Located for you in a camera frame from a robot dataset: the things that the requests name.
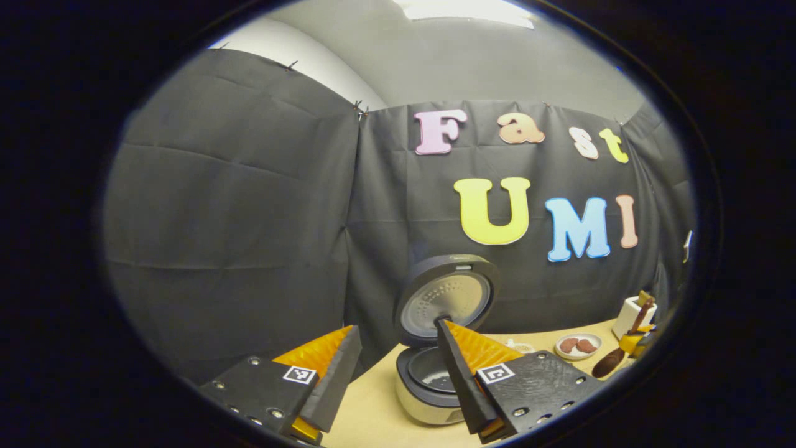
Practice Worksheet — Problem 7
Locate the dark lidded rice cooker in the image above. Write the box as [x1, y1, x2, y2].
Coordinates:
[393, 254, 501, 427]

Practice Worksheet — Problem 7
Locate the brown wooden spoon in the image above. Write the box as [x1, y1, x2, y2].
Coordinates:
[591, 297, 655, 379]

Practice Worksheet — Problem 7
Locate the round white plate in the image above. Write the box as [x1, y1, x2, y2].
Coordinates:
[554, 333, 603, 361]

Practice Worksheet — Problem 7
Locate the large ceiling light panel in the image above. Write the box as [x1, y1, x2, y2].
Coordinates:
[393, 0, 535, 30]

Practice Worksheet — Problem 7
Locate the white square utensil holder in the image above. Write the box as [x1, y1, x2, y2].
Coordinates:
[612, 296, 658, 341]

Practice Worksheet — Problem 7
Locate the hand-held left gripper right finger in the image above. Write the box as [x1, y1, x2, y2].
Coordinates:
[435, 317, 604, 444]

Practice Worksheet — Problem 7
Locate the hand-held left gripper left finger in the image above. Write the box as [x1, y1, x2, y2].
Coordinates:
[199, 325, 363, 446]

